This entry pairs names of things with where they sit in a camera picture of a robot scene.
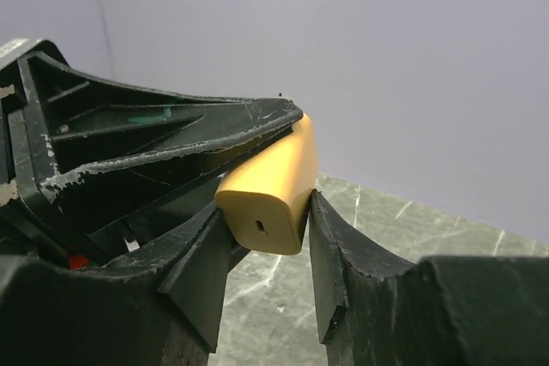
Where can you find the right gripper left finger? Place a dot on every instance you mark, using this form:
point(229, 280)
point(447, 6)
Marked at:
point(157, 305)

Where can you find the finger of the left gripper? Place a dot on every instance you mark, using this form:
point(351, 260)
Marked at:
point(83, 158)

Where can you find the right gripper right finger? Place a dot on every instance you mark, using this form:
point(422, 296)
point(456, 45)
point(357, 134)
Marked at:
point(375, 308)

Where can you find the orange plug adapter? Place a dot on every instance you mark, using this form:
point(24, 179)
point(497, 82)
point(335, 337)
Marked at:
point(265, 200)

